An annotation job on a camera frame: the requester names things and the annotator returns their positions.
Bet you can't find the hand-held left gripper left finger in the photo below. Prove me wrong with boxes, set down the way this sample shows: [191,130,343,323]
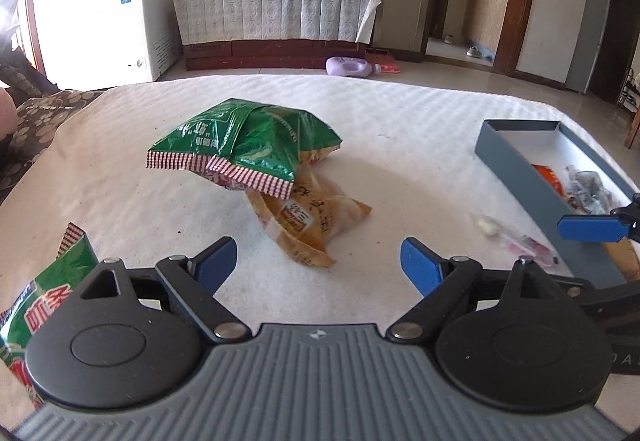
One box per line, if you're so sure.
[79,236,253,342]

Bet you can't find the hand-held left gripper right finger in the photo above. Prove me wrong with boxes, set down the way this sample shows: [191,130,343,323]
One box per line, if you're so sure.
[385,236,575,342]

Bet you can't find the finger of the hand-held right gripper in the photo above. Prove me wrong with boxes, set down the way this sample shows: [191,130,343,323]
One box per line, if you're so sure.
[556,192,640,244]

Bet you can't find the orange snack packet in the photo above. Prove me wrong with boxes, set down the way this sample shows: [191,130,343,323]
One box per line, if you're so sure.
[530,163,569,200]

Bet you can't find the grey box with white inside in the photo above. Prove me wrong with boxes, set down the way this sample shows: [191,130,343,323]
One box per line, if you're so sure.
[474,119,640,283]

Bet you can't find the green snack bag checkered edge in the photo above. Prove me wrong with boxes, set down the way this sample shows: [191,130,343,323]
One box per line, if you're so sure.
[146,98,344,200]

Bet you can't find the clear wrappers in box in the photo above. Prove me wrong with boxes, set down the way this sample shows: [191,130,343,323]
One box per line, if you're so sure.
[562,165,627,216]

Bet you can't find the clear wrapped candy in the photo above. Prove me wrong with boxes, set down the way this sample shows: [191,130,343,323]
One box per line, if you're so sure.
[469,214,559,268]

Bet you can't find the yellow snack bag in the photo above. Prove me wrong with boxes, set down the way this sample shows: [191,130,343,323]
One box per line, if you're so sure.
[250,148,374,269]

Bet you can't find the green red snack bag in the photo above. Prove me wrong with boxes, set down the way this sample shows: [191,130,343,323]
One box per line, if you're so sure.
[0,222,101,411]

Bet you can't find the grey refrigerator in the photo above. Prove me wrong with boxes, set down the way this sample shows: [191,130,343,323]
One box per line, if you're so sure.
[565,0,614,95]

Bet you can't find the purple detergent bottle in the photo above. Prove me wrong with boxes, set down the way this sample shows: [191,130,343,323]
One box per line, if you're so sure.
[325,55,382,80]

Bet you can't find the dark red television cabinet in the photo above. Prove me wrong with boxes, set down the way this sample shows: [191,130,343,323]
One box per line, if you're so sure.
[182,38,397,72]

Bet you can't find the wooden kitchen counter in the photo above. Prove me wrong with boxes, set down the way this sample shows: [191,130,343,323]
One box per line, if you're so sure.
[462,0,512,58]

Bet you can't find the patterned dark sofa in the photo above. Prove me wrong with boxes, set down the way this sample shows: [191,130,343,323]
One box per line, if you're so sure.
[0,43,107,204]

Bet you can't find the white cabinet cloth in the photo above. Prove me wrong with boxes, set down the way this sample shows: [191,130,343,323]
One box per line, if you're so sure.
[173,0,382,46]

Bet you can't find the white chest freezer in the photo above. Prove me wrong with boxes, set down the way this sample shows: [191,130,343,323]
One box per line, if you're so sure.
[31,0,177,90]

